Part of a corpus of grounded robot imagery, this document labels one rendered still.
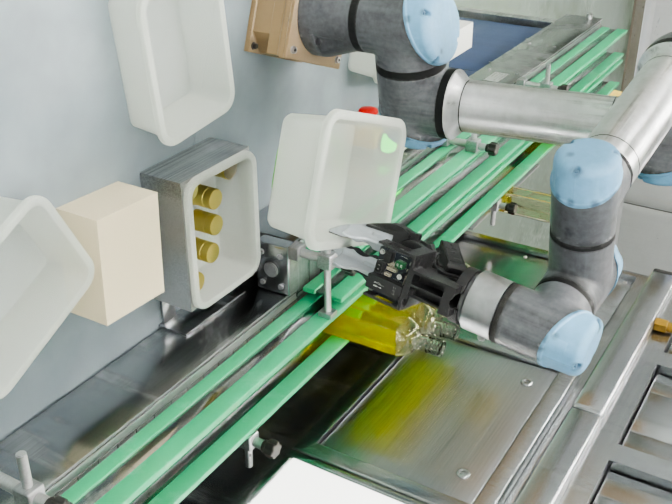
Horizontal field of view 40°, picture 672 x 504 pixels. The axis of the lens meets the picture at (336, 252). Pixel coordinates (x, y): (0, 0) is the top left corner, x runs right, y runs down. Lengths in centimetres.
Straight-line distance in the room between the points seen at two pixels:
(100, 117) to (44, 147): 10
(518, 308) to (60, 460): 63
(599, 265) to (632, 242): 696
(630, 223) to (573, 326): 696
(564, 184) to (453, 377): 75
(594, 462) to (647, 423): 18
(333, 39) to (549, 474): 78
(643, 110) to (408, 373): 75
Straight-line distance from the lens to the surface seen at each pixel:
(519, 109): 147
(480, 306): 106
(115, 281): 130
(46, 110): 125
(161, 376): 141
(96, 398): 139
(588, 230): 106
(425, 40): 143
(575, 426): 164
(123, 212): 128
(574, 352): 104
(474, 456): 155
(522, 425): 162
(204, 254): 147
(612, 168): 103
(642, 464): 163
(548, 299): 107
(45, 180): 127
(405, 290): 108
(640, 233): 801
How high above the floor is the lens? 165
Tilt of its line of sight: 27 degrees down
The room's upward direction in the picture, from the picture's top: 106 degrees clockwise
